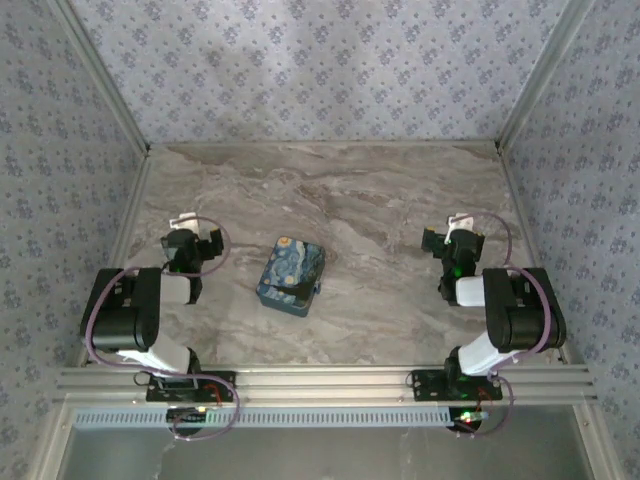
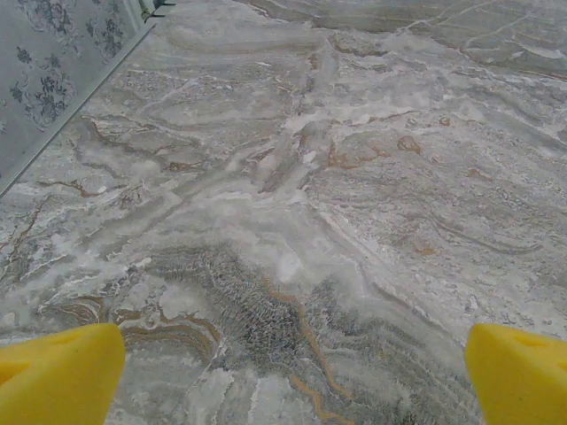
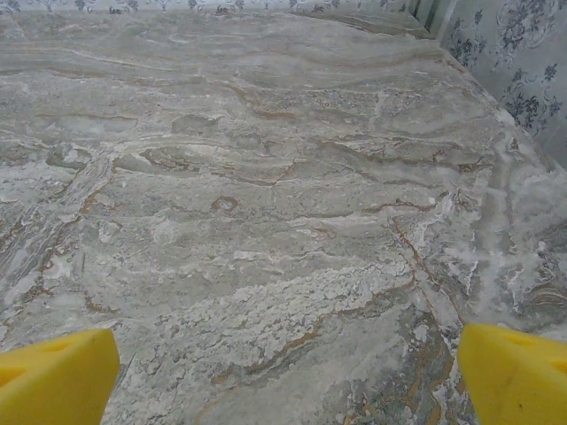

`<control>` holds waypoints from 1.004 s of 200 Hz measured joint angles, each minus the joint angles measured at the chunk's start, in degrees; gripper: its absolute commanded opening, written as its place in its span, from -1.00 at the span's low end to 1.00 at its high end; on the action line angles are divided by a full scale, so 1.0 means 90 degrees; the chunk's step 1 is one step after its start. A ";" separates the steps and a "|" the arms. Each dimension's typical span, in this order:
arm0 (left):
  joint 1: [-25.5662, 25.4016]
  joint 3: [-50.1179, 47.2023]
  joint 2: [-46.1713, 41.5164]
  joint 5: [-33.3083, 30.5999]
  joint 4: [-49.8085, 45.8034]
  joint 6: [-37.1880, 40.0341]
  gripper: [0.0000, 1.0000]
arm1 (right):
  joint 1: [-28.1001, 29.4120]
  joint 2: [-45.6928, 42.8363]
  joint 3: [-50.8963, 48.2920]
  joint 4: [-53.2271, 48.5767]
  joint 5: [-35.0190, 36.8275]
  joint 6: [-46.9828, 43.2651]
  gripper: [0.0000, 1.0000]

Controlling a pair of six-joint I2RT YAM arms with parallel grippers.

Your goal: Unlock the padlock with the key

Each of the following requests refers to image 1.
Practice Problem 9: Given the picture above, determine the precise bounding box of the blue starry night printed box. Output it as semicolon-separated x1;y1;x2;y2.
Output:
255;235;327;319

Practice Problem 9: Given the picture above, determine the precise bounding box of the grey metal shelf panel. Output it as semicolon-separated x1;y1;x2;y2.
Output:
64;424;596;480

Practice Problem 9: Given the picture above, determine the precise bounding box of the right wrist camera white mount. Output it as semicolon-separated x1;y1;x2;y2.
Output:
447;213;476;239

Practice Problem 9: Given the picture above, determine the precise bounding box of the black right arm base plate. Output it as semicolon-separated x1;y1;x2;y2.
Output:
410;368;504;403

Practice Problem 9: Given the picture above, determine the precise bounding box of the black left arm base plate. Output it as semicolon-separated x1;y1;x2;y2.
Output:
145;370;237;404

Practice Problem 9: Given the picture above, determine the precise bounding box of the aluminium rear rail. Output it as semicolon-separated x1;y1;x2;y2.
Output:
149;141;501;150

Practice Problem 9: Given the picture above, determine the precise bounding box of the aluminium mounting rail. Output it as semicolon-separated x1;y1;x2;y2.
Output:
53;364;599;405

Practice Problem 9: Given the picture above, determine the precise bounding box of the aluminium corner post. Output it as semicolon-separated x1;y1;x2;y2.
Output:
493;0;600;154
52;0;152;157

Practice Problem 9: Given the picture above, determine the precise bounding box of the grey slotted cable duct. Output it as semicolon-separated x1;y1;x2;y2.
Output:
72;405;454;430

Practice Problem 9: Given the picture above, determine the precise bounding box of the aluminium frame leg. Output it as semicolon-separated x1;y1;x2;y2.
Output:
29;399;76;480
572;402;619;480

